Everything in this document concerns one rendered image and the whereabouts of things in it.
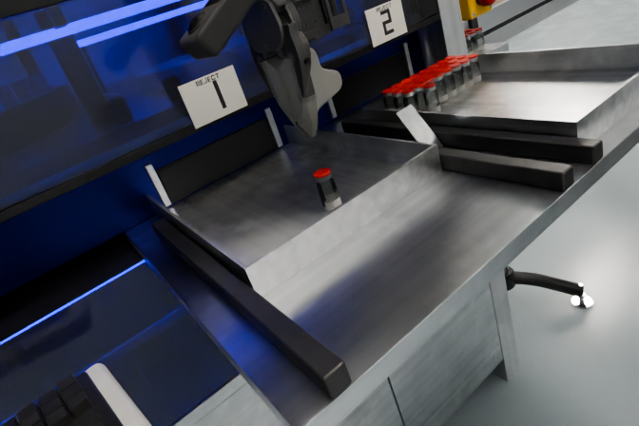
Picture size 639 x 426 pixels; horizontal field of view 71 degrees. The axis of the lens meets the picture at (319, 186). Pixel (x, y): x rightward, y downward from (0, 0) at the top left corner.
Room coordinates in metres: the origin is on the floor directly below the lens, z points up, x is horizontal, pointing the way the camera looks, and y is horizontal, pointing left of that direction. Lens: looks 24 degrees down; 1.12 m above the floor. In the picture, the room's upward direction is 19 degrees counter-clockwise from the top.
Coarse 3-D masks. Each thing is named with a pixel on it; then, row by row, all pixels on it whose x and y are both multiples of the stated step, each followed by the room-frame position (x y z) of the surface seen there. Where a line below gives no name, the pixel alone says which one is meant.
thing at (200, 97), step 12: (216, 72) 0.64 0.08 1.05; (228, 72) 0.65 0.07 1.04; (192, 84) 0.62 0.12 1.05; (204, 84) 0.63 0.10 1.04; (228, 84) 0.64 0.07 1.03; (192, 96) 0.62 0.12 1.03; (204, 96) 0.63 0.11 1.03; (216, 96) 0.63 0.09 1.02; (228, 96) 0.64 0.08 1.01; (240, 96) 0.65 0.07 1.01; (192, 108) 0.61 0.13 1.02; (204, 108) 0.62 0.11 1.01; (216, 108) 0.63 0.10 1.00; (228, 108) 0.64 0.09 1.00; (192, 120) 0.61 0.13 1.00; (204, 120) 0.62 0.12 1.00
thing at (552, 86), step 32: (480, 64) 0.79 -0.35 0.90; (512, 64) 0.74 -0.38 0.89; (544, 64) 0.69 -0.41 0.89; (576, 64) 0.64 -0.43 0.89; (608, 64) 0.61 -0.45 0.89; (480, 96) 0.67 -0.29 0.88; (512, 96) 0.62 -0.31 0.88; (544, 96) 0.58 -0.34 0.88; (576, 96) 0.55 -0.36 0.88; (608, 96) 0.44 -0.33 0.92; (480, 128) 0.51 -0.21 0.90; (512, 128) 0.47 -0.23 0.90; (544, 128) 0.44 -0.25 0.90; (576, 128) 0.41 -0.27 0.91
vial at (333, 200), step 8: (328, 176) 0.46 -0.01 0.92; (320, 184) 0.46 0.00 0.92; (328, 184) 0.46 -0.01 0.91; (336, 184) 0.47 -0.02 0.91; (320, 192) 0.46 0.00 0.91; (328, 192) 0.46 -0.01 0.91; (336, 192) 0.46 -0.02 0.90; (328, 200) 0.46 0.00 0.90; (336, 200) 0.46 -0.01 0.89; (328, 208) 0.46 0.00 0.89
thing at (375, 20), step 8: (392, 0) 0.81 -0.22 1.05; (400, 0) 0.82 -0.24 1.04; (376, 8) 0.79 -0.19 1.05; (384, 8) 0.80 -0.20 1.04; (392, 8) 0.81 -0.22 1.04; (400, 8) 0.82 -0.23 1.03; (368, 16) 0.78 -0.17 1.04; (376, 16) 0.79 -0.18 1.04; (384, 16) 0.80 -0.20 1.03; (392, 16) 0.80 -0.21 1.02; (400, 16) 0.81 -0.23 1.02; (368, 24) 0.78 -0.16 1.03; (376, 24) 0.78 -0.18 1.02; (392, 24) 0.80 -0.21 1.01; (400, 24) 0.81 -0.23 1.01; (376, 32) 0.78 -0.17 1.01; (384, 32) 0.79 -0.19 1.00; (392, 32) 0.80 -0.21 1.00; (400, 32) 0.81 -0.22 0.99; (376, 40) 0.78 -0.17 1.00; (384, 40) 0.79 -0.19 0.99
